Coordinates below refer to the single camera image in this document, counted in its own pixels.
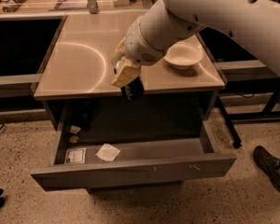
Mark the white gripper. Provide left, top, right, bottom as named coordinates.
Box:
left=111, top=16, right=164, bottom=88

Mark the dark blue pepsi can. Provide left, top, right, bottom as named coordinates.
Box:
left=120, top=77, right=144, bottom=100

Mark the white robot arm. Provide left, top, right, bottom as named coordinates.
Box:
left=111, top=0, right=280, bottom=88

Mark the grey cabinet with steel top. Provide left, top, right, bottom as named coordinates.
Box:
left=35, top=10, right=225, bottom=125

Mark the open grey top drawer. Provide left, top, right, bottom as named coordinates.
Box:
left=30, top=104, right=237, bottom=192

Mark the white paper bowl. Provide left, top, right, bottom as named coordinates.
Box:
left=164, top=43, right=203, bottom=70

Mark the small white paper scrap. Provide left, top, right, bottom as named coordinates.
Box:
left=70, top=125, right=81, bottom=134

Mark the white folded napkin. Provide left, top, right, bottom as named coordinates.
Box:
left=96, top=144, right=120, bottom=161

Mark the small tan crumpled scrap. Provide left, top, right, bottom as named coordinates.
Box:
left=69, top=135, right=78, bottom=144

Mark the white label card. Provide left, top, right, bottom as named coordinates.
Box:
left=64, top=148, right=86, bottom=164

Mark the black table leg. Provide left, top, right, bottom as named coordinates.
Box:
left=216, top=97, right=242, bottom=148

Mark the dark leather shoe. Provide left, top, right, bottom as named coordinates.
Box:
left=253, top=146, right=280, bottom=192

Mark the grey metal rail left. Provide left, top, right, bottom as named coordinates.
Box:
left=0, top=74, right=42, bottom=98

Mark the grey metal rail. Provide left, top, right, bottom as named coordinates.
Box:
left=215, top=60, right=277, bottom=81
left=0, top=74, right=42, bottom=98

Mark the grey metal rail right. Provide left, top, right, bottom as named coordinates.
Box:
left=215, top=60, right=277, bottom=81

